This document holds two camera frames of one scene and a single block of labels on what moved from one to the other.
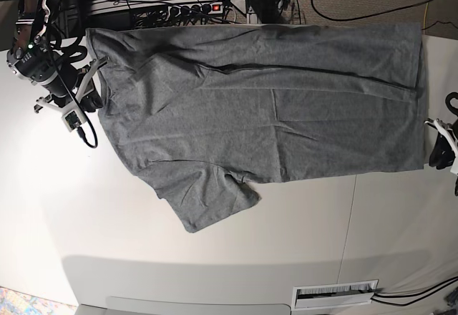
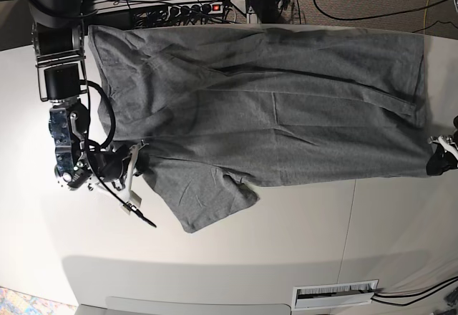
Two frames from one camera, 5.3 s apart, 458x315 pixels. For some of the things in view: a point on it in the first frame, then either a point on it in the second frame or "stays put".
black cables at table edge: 411,294 stays put
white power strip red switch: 195,9 stays put
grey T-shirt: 201,109 stays put
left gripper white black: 89,97 -> 137,158
